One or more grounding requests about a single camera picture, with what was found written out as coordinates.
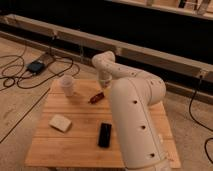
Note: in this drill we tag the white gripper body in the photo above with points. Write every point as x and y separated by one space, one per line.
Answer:
105 82

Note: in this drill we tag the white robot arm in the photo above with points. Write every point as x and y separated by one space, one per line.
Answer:
130 97

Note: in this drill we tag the white paper cup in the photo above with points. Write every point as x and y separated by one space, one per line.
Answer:
66 82

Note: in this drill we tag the wooden table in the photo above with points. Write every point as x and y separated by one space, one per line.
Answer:
78 146

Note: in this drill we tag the black rectangular phone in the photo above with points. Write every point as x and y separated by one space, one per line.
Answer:
104 135

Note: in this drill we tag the white sponge block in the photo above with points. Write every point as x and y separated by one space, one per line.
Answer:
60 122

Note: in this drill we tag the black power adapter box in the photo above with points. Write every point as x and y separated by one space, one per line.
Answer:
35 67

